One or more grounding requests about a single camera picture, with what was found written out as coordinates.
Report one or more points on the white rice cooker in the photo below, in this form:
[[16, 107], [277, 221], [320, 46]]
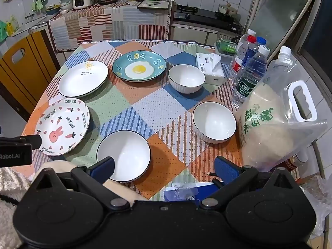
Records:
[[82, 0]]

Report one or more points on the green label water bottle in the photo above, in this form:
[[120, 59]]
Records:
[[246, 85]]

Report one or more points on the green plastic bag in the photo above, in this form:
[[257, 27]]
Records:
[[2, 31]]

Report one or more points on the glass window pane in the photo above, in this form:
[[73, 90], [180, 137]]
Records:
[[282, 18]]

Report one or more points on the white tissue pack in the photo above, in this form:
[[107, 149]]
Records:
[[211, 68]]

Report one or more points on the red can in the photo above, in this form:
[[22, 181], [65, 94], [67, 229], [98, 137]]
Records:
[[294, 164]]

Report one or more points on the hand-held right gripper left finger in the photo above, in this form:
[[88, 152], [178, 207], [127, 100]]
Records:
[[104, 166]]

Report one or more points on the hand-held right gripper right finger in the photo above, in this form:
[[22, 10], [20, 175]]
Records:
[[223, 167]]

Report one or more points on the white plate with sun print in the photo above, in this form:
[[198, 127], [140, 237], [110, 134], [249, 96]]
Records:
[[83, 79]]

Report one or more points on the clear plastic packet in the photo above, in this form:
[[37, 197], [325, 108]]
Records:
[[180, 192]]

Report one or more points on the crumpled clear plastic bag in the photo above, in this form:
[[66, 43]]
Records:
[[316, 194]]

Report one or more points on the dark cutting board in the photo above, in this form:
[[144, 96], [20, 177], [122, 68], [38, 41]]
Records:
[[163, 4]]

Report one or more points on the metal faucet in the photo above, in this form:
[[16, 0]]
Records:
[[29, 15]]

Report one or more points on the blue fried egg plate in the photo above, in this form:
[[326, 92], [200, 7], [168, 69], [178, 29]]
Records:
[[140, 66]]

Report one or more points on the cream pot with lid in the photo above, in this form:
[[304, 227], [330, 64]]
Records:
[[228, 9]]

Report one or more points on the blue cap water bottle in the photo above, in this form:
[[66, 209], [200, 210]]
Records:
[[253, 53]]

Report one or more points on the black gas stove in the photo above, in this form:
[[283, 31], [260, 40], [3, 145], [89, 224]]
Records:
[[205, 16]]

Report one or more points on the checked patchwork tablecloth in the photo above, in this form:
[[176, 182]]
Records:
[[155, 109]]

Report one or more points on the striped patchwork counter cloth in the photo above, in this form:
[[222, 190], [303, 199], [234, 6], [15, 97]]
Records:
[[103, 23]]

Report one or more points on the clear bag of rice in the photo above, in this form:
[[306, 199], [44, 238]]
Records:
[[269, 134]]

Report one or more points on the rusty vertical pipe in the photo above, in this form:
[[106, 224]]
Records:
[[256, 2]]

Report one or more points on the green plastic basket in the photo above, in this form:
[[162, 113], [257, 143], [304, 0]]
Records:
[[226, 46]]

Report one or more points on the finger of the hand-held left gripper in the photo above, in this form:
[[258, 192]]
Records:
[[35, 142]]

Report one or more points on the beige base cabinet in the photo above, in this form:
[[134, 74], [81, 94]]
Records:
[[189, 35]]

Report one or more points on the black pencil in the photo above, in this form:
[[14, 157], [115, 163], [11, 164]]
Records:
[[216, 178]]

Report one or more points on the white fleece clothing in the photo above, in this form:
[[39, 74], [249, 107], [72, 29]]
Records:
[[10, 186]]

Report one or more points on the kitchen knife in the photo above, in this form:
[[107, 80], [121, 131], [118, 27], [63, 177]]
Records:
[[151, 4]]

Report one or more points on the red cap water bottle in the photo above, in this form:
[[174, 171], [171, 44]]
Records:
[[236, 66]]

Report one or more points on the blue dish bowl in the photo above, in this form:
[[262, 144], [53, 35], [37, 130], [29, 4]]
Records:
[[52, 11]]

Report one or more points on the white bowl with black rim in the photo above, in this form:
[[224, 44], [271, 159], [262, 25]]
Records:
[[214, 122], [186, 79], [127, 150]]

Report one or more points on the green hanging rag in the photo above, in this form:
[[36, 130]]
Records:
[[39, 4]]

